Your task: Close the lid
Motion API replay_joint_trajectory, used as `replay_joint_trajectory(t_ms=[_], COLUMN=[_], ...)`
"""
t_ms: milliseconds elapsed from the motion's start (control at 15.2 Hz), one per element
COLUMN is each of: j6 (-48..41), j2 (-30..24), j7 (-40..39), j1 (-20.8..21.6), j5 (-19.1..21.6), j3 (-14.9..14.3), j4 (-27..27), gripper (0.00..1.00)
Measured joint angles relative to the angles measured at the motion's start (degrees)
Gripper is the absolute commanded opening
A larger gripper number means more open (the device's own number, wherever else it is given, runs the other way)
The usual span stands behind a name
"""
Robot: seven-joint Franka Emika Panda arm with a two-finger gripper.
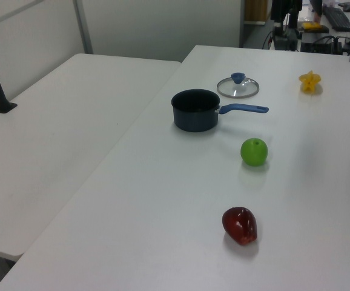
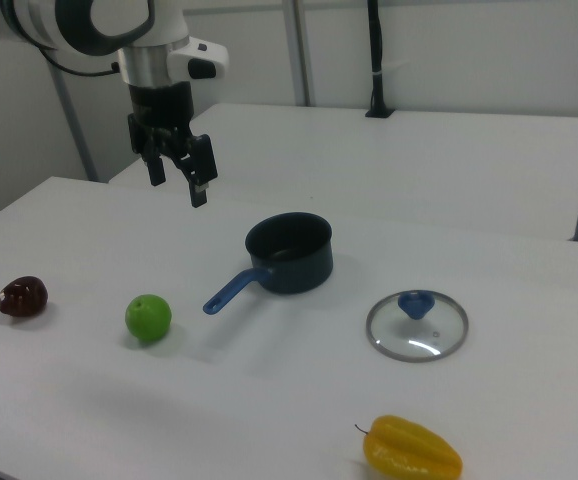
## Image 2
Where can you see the dark blue saucepan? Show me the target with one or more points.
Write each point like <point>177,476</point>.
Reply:
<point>294,275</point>

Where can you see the yellow starfruit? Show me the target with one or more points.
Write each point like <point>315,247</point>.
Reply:
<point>409,450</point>

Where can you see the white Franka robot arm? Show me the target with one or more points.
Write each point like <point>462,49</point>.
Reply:
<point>74,25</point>

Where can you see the grey metal partition post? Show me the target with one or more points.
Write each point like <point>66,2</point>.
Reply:
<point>74,120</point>
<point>301,50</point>

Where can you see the dark red apple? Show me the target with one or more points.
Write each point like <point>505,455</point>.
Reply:
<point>23,296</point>

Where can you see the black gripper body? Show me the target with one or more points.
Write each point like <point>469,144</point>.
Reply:
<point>161,107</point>

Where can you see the glass lid with blue knob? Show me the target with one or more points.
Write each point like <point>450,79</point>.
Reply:
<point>417,304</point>

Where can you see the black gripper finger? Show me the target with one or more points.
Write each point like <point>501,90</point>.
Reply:
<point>155,167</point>
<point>203,165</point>

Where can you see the green apple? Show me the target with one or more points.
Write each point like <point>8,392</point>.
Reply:
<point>148,320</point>

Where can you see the black pole with white band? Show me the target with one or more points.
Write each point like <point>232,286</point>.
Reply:
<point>376,50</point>

